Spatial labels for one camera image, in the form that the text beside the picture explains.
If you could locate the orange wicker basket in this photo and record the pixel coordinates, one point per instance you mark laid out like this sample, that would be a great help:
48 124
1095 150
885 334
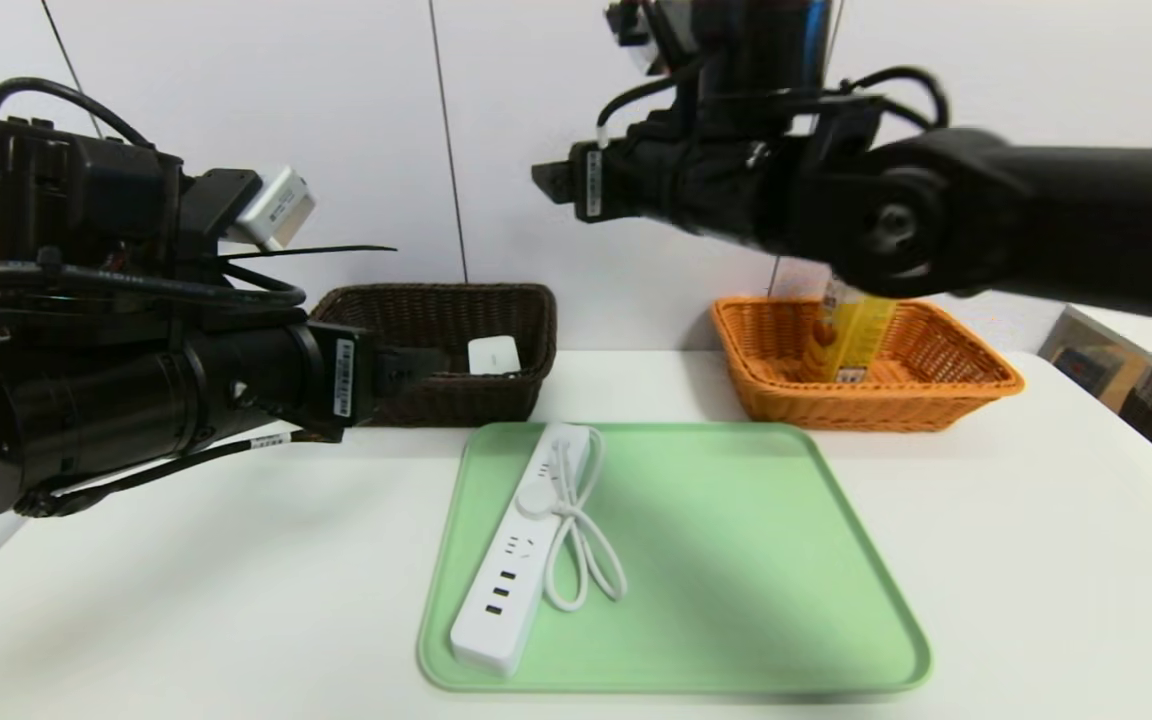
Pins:
936 400

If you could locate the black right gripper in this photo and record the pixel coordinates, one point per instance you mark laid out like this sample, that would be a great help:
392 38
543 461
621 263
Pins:
591 184

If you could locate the white side table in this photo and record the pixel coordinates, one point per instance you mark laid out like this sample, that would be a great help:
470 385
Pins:
1136 345

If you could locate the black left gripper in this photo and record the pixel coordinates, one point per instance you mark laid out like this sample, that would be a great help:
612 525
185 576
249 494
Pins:
346 378

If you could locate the dark brown wicker basket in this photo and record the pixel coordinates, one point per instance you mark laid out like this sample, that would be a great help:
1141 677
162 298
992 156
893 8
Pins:
476 400

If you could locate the white oblong case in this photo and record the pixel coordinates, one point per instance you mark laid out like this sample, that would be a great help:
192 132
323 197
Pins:
493 355

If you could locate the light green plastic tray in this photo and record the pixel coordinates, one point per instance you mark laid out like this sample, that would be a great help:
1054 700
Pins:
736 600

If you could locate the small black box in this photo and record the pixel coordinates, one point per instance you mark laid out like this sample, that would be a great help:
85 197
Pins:
1078 372

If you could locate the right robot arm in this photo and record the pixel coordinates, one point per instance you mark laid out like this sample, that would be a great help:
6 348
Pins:
1036 230

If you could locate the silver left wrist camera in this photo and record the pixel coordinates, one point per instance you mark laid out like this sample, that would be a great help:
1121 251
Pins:
276 205

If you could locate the yellow hexagonal snack box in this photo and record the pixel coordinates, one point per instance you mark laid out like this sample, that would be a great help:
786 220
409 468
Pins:
851 340

